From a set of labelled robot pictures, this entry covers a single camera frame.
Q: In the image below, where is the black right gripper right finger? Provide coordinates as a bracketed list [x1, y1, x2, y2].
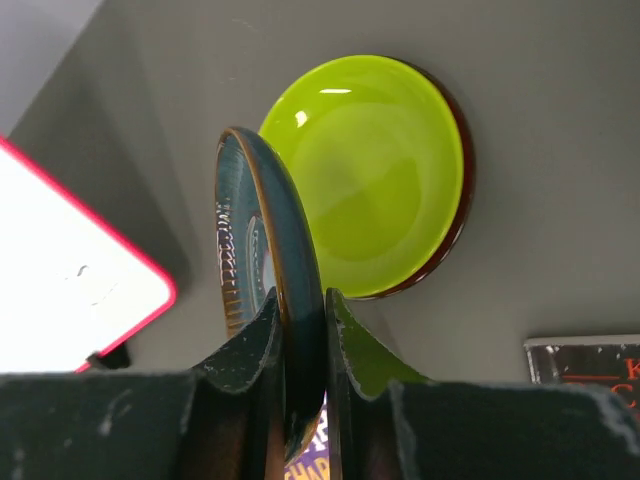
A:
[326, 288, 639, 479]

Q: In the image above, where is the dark brown book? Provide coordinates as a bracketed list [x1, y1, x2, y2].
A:
[523, 334, 639, 413]

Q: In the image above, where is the pink framed whiteboard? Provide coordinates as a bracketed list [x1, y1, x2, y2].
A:
[1, 140, 177, 374]

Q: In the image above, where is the dark green plate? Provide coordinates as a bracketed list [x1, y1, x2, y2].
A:
[214, 127, 327, 462]

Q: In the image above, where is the purple Roald Dahl book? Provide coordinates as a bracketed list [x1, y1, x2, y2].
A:
[283, 397, 330, 480]

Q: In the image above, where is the lime green plate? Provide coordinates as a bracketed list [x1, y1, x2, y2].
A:
[260, 55, 463, 299]

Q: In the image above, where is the red floral plate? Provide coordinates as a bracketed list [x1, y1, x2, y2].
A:
[349, 57, 477, 301]

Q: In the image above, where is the black whiteboard stand foot right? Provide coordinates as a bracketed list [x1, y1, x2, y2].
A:
[86, 343, 131, 371]

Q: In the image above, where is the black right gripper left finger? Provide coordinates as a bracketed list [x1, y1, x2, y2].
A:
[1, 295, 285, 479]

